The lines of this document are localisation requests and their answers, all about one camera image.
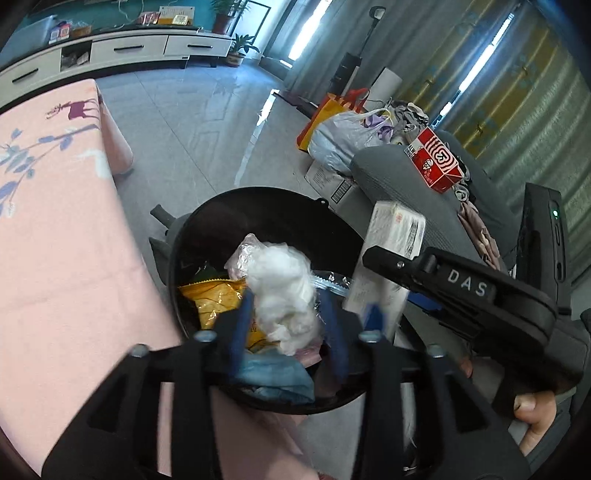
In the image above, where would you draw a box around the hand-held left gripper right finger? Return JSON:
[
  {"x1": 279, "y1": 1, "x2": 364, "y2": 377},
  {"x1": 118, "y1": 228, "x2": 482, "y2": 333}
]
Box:
[{"x1": 318, "y1": 296, "x2": 533, "y2": 480}]

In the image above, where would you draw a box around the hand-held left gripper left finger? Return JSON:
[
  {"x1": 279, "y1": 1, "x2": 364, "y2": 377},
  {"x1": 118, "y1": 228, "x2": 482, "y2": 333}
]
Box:
[{"x1": 43, "y1": 290, "x2": 256, "y2": 480}]

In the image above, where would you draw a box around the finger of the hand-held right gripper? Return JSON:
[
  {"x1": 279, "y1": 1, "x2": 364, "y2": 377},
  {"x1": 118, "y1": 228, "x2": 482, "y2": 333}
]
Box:
[
  {"x1": 362, "y1": 293, "x2": 478, "y2": 346},
  {"x1": 361, "y1": 246, "x2": 439, "y2": 291}
]

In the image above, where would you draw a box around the white carton box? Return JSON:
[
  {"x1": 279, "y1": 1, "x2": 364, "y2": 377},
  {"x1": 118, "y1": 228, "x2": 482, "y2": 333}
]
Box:
[{"x1": 343, "y1": 200, "x2": 426, "y2": 343}]

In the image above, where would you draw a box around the yellow snack bag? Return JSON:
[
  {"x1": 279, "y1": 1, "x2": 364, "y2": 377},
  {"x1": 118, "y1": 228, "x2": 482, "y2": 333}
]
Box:
[{"x1": 178, "y1": 278, "x2": 278, "y2": 352}]

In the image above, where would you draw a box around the light blue cloth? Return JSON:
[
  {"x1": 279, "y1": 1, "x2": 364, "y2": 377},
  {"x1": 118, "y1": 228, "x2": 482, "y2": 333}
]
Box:
[{"x1": 230, "y1": 352, "x2": 317, "y2": 404}]

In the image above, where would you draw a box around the white tissue wad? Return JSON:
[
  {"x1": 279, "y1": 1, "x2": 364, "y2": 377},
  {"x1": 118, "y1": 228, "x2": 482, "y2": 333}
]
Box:
[{"x1": 225, "y1": 233, "x2": 322, "y2": 357}]

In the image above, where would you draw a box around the black trash bin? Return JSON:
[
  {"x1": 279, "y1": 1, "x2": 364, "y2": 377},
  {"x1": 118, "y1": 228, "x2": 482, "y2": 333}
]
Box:
[{"x1": 149, "y1": 186, "x2": 419, "y2": 415}]

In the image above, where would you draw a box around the person's right hand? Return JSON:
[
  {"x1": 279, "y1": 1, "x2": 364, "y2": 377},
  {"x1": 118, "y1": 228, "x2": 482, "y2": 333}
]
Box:
[{"x1": 457, "y1": 355, "x2": 562, "y2": 460}]

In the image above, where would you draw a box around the grey sofa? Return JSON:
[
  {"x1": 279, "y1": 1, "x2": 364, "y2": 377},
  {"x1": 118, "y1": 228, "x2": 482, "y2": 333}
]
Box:
[{"x1": 350, "y1": 133, "x2": 591, "y2": 464}]

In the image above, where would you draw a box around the pink cloth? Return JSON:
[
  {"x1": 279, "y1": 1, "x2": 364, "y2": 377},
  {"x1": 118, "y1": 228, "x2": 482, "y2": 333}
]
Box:
[{"x1": 456, "y1": 184, "x2": 502, "y2": 269}]

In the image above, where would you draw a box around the cardboard box with barcode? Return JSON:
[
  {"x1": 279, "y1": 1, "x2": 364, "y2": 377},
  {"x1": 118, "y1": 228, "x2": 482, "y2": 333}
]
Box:
[{"x1": 304, "y1": 158, "x2": 359, "y2": 207}]

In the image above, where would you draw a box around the red white carton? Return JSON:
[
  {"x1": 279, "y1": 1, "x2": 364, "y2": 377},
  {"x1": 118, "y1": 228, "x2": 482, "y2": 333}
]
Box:
[{"x1": 403, "y1": 127, "x2": 465, "y2": 194}]

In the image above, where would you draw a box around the white plastic bag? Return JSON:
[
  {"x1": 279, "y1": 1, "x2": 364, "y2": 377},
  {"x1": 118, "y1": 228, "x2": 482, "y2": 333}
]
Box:
[{"x1": 306, "y1": 107, "x2": 394, "y2": 175}]

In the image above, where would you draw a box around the pile of clothes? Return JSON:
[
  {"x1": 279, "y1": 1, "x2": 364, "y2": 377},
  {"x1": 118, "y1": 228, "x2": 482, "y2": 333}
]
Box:
[{"x1": 387, "y1": 100, "x2": 431, "y2": 145}]

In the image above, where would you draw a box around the orange shopping bag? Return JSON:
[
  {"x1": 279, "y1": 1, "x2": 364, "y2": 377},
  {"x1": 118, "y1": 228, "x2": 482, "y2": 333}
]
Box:
[{"x1": 296, "y1": 88, "x2": 371, "y2": 154}]

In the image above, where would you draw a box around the black tower appliance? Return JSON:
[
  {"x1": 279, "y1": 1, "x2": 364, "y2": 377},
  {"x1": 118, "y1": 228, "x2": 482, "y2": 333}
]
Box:
[{"x1": 329, "y1": 52, "x2": 364, "y2": 101}]

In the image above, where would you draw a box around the grey striped curtain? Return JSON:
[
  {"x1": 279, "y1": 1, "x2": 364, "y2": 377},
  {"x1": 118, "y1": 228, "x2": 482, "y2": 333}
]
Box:
[{"x1": 281, "y1": 0, "x2": 591, "y2": 296}]

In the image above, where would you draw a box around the floor lamp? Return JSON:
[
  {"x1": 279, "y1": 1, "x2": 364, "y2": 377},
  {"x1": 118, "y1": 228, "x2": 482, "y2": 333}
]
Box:
[{"x1": 359, "y1": 4, "x2": 387, "y2": 93}]

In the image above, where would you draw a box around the potted plant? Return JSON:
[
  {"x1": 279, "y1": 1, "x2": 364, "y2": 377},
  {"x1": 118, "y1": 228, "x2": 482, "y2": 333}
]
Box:
[
  {"x1": 209, "y1": 0, "x2": 253, "y2": 34},
  {"x1": 225, "y1": 34, "x2": 262, "y2": 68}
]

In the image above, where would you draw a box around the white TV cabinet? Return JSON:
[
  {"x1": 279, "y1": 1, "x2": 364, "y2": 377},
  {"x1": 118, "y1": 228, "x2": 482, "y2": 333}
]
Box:
[{"x1": 0, "y1": 32, "x2": 237, "y2": 101}]

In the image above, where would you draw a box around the clear storage box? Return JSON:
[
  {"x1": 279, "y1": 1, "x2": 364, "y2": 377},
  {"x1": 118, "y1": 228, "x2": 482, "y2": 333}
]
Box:
[{"x1": 1, "y1": 15, "x2": 59, "y2": 62}]

